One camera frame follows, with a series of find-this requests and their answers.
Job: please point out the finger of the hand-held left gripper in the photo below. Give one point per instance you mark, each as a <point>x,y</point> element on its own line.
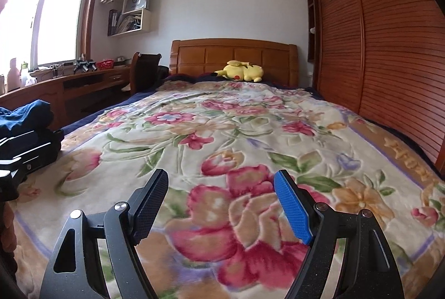
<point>19,140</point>
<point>38,154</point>

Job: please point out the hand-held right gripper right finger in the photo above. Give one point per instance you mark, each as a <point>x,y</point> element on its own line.
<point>293,208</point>

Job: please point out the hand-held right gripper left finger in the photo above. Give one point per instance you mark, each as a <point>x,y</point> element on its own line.
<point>149,208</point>

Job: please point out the blue suit jacket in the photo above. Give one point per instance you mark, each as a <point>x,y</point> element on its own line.
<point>27,114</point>

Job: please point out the wooden desk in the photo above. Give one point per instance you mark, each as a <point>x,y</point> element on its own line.
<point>45,94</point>

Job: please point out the pale pink bottle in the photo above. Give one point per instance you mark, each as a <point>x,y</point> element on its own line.
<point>14,76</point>

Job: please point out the green capped bottle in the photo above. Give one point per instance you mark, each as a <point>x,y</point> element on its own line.
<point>25,76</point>

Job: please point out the black metal tool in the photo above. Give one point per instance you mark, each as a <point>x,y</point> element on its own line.
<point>85,65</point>

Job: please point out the floral blanket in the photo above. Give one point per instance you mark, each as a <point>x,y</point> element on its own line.
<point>226,132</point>

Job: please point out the red basket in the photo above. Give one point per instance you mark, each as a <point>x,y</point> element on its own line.
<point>105,64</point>

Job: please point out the wooden framed window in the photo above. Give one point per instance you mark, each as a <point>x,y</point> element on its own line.
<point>52,14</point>

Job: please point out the wooden chair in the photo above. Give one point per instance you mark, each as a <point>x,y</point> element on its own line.
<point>147,69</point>

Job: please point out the yellow plush toy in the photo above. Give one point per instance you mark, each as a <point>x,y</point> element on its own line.
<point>243,71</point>

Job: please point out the black binders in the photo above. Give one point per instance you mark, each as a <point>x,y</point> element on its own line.
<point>113,22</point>

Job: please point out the stack of papers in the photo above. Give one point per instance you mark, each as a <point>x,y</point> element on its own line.
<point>130,23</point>

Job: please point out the wooden bed headboard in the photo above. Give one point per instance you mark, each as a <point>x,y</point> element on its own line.
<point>208,57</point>

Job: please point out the white paper bag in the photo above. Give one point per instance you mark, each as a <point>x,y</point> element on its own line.
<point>137,2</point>

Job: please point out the wooden louvred wardrobe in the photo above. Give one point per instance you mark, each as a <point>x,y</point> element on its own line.
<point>382,41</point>

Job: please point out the white wall shelf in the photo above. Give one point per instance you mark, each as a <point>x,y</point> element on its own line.
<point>146,21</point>

